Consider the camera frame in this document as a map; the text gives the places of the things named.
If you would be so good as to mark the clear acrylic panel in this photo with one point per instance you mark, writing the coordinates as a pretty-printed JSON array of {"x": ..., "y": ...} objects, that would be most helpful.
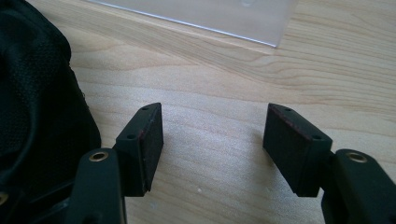
[{"x": 218, "y": 15}]

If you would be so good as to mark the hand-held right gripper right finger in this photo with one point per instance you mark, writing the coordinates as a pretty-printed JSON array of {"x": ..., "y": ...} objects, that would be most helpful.
[{"x": 299, "y": 149}]

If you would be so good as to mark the black mesh cloth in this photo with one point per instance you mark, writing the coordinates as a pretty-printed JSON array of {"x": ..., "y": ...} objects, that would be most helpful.
[{"x": 34, "y": 102}]

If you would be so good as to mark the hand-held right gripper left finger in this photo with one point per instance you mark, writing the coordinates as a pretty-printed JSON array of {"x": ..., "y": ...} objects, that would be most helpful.
[{"x": 140, "y": 152}]

